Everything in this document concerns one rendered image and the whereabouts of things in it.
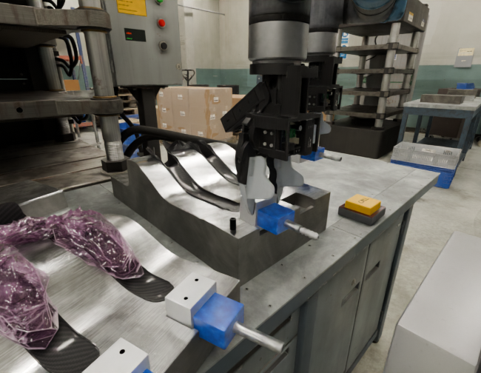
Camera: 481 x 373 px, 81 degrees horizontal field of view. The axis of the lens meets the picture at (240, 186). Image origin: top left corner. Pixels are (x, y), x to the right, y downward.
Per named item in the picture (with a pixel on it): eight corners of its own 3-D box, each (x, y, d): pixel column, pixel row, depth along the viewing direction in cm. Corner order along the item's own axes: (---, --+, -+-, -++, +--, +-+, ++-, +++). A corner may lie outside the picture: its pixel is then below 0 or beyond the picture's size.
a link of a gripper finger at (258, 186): (261, 227, 38) (274, 160, 36) (231, 213, 42) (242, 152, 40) (275, 225, 40) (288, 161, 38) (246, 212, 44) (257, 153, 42)
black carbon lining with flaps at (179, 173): (288, 200, 59) (291, 155, 55) (230, 226, 48) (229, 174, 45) (192, 164, 82) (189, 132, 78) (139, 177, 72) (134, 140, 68)
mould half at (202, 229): (325, 229, 61) (333, 170, 56) (238, 288, 44) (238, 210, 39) (192, 175, 95) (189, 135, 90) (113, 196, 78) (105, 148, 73)
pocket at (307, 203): (314, 216, 55) (315, 199, 54) (297, 225, 52) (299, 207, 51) (294, 209, 58) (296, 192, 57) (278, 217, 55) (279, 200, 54)
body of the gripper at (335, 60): (323, 115, 61) (329, 54, 57) (291, 112, 67) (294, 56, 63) (340, 112, 66) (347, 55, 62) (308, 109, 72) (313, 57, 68)
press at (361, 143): (406, 141, 506) (435, 8, 431) (377, 159, 400) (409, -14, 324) (354, 135, 565) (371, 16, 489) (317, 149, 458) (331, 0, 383)
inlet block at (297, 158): (344, 168, 68) (347, 146, 66) (334, 172, 64) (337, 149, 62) (299, 157, 76) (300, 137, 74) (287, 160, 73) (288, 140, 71)
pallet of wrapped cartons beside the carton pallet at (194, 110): (237, 144, 491) (237, 87, 457) (205, 153, 433) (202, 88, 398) (189, 135, 561) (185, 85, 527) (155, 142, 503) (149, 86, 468)
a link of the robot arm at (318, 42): (294, 34, 61) (315, 37, 67) (293, 57, 63) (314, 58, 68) (325, 30, 56) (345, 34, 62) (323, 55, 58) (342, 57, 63)
